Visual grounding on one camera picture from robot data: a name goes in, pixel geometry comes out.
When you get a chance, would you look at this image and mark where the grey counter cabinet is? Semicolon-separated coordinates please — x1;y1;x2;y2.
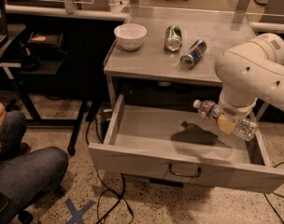
104;7;256;104

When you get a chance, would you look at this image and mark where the dark box on shelf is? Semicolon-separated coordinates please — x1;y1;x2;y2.
28;33;64;49

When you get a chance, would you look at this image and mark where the green soda can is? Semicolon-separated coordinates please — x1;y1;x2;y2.
164;25;182;52

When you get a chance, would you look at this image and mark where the clear plastic water bottle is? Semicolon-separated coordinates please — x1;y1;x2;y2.
193;100;258;141

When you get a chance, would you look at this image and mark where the black drawer handle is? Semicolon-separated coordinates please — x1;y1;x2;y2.
168;163;202;178

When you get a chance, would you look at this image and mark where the black cable at right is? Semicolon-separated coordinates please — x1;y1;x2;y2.
263;161;284;224

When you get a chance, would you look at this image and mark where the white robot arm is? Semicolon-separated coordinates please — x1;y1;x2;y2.
215;33;284;133

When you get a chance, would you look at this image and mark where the grey open top drawer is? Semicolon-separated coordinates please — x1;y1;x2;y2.
89;95;284;193

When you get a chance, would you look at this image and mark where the blue energy drink can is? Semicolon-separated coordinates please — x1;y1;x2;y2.
179;39;206;69

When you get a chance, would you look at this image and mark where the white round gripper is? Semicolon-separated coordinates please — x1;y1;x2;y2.
218;89;257;134

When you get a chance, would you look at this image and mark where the person's jeans leg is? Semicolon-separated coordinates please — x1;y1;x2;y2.
0;110;68;224

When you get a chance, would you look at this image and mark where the black side table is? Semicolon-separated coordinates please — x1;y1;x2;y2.
0;23;89;157

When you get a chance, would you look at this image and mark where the white ceramic bowl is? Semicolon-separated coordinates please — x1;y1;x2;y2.
114;23;147;50

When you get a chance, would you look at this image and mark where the black floor cable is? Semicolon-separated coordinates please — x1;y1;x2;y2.
85;109;135;224

